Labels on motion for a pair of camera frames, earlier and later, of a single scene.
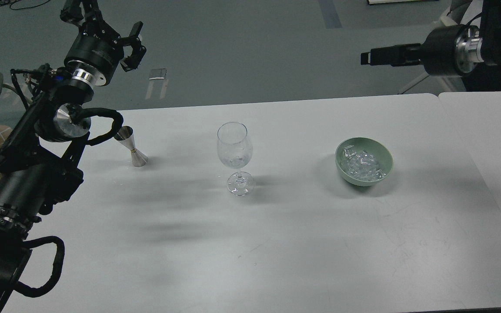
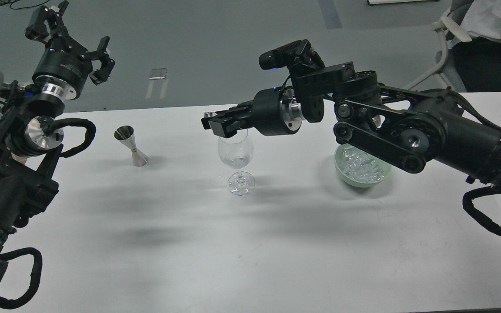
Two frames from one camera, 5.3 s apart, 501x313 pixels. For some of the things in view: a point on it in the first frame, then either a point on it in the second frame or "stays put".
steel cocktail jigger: (125, 136) stays put
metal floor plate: (157, 74) stays put
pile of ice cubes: (361, 165) stays put
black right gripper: (448, 51) → (274, 112)
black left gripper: (95, 50) → (64, 63)
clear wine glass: (235, 148) stays put
